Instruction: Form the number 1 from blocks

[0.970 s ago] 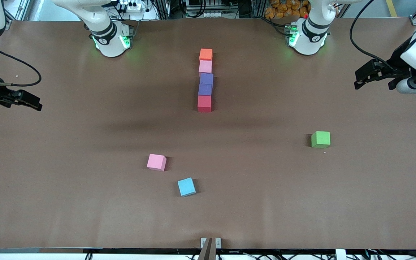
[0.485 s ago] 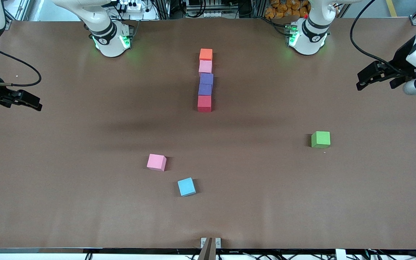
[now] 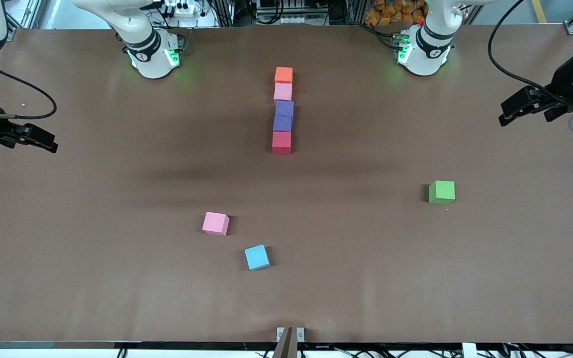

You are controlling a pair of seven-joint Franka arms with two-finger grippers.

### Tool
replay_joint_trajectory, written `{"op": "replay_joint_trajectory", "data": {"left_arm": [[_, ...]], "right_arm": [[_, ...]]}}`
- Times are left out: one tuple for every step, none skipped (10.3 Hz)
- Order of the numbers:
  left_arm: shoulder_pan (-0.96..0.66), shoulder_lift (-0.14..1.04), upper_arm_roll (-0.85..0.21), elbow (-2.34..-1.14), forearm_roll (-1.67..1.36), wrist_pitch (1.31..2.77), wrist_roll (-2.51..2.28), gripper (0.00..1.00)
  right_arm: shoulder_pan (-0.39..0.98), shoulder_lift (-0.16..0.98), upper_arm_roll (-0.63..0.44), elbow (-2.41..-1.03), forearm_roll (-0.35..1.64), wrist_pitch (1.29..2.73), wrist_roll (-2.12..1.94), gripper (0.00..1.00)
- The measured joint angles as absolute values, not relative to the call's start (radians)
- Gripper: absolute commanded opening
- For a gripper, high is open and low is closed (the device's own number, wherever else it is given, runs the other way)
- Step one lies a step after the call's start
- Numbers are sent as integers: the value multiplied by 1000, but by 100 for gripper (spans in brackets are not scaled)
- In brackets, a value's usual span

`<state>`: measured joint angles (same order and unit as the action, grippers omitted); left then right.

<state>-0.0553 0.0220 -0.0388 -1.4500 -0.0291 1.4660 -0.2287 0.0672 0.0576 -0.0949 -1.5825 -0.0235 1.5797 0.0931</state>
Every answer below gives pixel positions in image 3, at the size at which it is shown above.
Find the orange foam block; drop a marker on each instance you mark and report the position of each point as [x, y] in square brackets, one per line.
[283, 75]

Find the bag of oranges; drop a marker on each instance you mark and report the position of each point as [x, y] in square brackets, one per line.
[396, 12]

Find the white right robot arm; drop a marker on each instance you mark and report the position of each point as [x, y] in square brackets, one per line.
[149, 54]

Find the red foam block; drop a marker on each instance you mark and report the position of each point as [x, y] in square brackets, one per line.
[281, 142]

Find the white power strip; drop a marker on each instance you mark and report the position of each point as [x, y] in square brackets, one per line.
[179, 8]

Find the purple foam block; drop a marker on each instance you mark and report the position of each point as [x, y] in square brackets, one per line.
[284, 108]
[282, 123]

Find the white connector box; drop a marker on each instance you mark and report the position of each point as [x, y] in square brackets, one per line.
[469, 350]

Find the light blue foam block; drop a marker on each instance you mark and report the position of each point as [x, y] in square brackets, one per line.
[256, 257]

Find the green foam block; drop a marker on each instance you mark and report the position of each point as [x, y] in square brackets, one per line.
[441, 192]

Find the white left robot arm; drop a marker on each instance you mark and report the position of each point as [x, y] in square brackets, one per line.
[428, 49]

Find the pink foam block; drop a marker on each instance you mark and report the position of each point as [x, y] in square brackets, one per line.
[215, 223]
[282, 92]

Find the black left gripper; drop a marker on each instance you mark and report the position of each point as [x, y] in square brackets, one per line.
[561, 86]

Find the black equipment rack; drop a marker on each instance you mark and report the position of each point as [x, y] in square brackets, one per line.
[286, 10]

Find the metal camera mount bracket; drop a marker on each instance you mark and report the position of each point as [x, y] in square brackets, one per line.
[289, 345]

